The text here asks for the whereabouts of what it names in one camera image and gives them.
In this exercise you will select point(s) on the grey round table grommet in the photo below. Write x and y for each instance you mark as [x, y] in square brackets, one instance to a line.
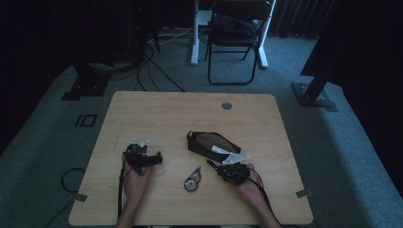
[226, 105]

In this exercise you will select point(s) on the dark bag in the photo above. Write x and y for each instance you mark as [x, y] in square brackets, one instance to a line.
[234, 25]

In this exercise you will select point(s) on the grey tape strip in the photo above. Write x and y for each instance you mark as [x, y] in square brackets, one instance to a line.
[77, 197]
[303, 193]

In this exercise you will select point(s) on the black metal stand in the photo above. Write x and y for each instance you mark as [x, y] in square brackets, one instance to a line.
[312, 93]
[85, 85]

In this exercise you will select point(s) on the person's right hand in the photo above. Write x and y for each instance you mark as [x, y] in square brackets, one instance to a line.
[253, 190]

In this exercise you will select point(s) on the black folding chair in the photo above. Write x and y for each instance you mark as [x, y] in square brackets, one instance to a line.
[234, 41]

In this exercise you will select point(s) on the dark pleated curtain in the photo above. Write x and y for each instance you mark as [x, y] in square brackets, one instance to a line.
[294, 19]

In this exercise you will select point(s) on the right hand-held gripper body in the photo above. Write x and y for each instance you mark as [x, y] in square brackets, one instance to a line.
[234, 172]

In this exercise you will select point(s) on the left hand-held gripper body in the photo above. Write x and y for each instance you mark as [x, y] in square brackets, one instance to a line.
[141, 160]

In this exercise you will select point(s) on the white desk leg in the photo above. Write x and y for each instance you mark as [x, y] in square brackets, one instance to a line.
[195, 38]
[263, 47]

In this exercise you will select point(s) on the black mesh pencil case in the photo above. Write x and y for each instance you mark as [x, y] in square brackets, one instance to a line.
[202, 148]

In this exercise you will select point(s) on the person's left hand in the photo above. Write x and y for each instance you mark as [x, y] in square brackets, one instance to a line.
[136, 186]

